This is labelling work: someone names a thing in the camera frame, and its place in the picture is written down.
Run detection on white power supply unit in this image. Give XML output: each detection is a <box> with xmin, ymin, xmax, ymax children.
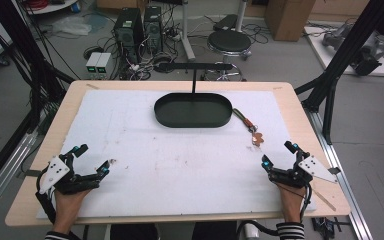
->
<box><xmin>94</xmin><ymin>52</ymin><xmax>113</xmax><ymax>76</ymax></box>
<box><xmin>85</xmin><ymin>51</ymin><xmax>103</xmax><ymax>75</ymax></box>

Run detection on large black computer tower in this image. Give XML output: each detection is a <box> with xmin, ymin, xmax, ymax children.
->
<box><xmin>112</xmin><ymin>7</ymin><xmax>145</xmax><ymax>65</ymax></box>

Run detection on tangle of floor cables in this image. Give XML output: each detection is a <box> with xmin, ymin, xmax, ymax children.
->
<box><xmin>83</xmin><ymin>13</ymin><xmax>188</xmax><ymax>82</ymax></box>

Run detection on cardboard box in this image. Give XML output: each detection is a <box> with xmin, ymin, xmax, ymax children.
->
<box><xmin>264</xmin><ymin>0</ymin><xmax>317</xmax><ymax>43</ymax></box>

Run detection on thin wooden stick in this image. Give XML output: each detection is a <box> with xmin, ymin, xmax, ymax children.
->
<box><xmin>312</xmin><ymin>187</ymin><xmax>338</xmax><ymax>212</ymax></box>

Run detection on grey robot parts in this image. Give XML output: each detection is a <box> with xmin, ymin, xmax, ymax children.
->
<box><xmin>321</xmin><ymin>23</ymin><xmax>384</xmax><ymax>77</ymax></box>

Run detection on white board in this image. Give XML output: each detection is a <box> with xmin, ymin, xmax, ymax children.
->
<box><xmin>303</xmin><ymin>25</ymin><xmax>384</xmax><ymax>78</ymax></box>

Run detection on black metal frame strut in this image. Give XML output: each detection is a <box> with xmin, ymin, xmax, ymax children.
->
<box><xmin>294</xmin><ymin>0</ymin><xmax>384</xmax><ymax>146</ymax></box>

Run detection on slim black computer tower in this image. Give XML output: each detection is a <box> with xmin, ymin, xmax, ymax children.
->
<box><xmin>143</xmin><ymin>5</ymin><xmax>164</xmax><ymax>55</ymax></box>

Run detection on clear plastic bag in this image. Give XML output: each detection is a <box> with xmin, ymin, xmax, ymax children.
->
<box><xmin>50</xmin><ymin>15</ymin><xmax>93</xmax><ymax>37</ymax></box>

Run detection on person's right hand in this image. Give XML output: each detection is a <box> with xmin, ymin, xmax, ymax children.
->
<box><xmin>274</xmin><ymin>182</ymin><xmax>306</xmax><ymax>224</ymax></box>

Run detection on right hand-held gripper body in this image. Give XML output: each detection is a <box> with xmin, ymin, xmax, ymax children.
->
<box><xmin>268</xmin><ymin>150</ymin><xmax>339</xmax><ymax>189</ymax></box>

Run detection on person's left hand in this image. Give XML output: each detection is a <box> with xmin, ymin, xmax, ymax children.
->
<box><xmin>51</xmin><ymin>188</ymin><xmax>93</xmax><ymax>235</ymax></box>

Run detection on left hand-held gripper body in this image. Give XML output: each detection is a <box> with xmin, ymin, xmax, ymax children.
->
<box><xmin>38</xmin><ymin>153</ymin><xmax>102</xmax><ymax>196</ymax></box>

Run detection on black oval tray with hanger bar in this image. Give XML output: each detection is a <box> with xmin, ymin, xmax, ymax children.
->
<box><xmin>153</xmin><ymin>62</ymin><xmax>234</xmax><ymax>129</ymax></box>

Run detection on aluminium rail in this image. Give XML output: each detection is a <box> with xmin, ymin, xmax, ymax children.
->
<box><xmin>0</xmin><ymin>129</ymin><xmax>38</xmax><ymax>225</ymax></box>
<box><xmin>303</xmin><ymin>107</ymin><xmax>375</xmax><ymax>240</ymax></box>

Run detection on white desk leg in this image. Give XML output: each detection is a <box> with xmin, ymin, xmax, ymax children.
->
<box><xmin>179</xmin><ymin>0</ymin><xmax>198</xmax><ymax>63</ymax></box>

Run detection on black round stool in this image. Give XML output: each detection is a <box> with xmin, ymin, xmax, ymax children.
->
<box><xmin>201</xmin><ymin>13</ymin><xmax>253</xmax><ymax>83</ymax></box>

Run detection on black metal frame with cables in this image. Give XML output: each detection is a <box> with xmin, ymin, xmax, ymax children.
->
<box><xmin>0</xmin><ymin>0</ymin><xmax>77</xmax><ymax>135</ymax></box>

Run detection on white foam mat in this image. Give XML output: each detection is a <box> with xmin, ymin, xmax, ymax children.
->
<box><xmin>35</xmin><ymin>88</ymin><xmax>318</xmax><ymax>220</ymax></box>

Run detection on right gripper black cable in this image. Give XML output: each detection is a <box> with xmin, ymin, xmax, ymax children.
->
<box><xmin>235</xmin><ymin>182</ymin><xmax>314</xmax><ymax>240</ymax></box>

